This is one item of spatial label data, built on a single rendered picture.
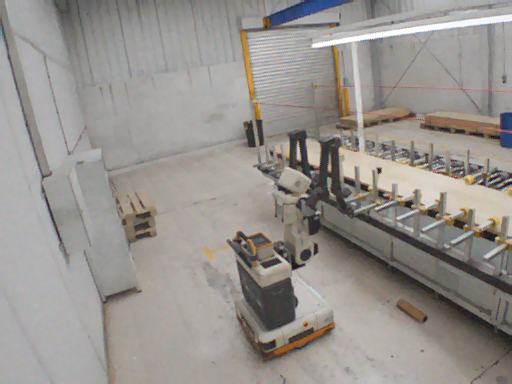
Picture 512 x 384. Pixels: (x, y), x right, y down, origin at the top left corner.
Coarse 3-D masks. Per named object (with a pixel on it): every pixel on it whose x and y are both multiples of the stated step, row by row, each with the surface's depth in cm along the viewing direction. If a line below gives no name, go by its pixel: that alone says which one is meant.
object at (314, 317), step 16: (304, 288) 304; (240, 304) 297; (304, 304) 283; (320, 304) 280; (240, 320) 302; (256, 320) 273; (304, 320) 266; (320, 320) 271; (272, 336) 256; (288, 336) 261; (304, 336) 268; (272, 352) 259
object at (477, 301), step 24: (312, 168) 443; (360, 192) 364; (384, 192) 329; (336, 216) 427; (432, 216) 279; (360, 240) 390; (384, 240) 348; (480, 240) 238; (384, 264) 360; (408, 264) 325; (432, 264) 295; (504, 264) 223; (432, 288) 297; (456, 288) 274; (480, 288) 250; (480, 312) 251; (504, 312) 231; (504, 336) 235
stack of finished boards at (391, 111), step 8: (368, 112) 1107; (376, 112) 1093; (384, 112) 1075; (392, 112) 1066; (400, 112) 1080; (408, 112) 1095; (344, 120) 1052; (352, 120) 1019; (368, 120) 1028; (376, 120) 1042
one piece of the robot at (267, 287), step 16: (240, 272) 286; (256, 272) 246; (272, 272) 244; (288, 272) 250; (256, 288) 255; (272, 288) 248; (288, 288) 254; (256, 304) 268; (272, 304) 252; (288, 304) 258; (272, 320) 256; (288, 320) 262
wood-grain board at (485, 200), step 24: (288, 144) 560; (312, 144) 538; (360, 168) 396; (384, 168) 384; (408, 168) 373; (408, 192) 311; (432, 192) 303; (456, 192) 294; (480, 192) 286; (480, 216) 246
